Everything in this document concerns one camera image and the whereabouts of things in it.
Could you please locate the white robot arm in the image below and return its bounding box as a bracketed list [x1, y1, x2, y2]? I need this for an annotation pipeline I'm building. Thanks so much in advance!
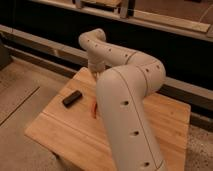
[79, 29, 167, 171]

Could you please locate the black rectangular block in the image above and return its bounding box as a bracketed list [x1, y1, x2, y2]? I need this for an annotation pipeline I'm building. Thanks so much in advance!
[62, 90, 82, 107]

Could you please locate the metal window frame post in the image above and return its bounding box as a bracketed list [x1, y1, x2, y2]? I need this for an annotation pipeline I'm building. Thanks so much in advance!
[120, 0, 135, 19]

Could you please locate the orange red marker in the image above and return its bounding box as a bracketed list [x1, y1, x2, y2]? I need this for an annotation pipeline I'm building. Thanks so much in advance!
[92, 101, 97, 119]

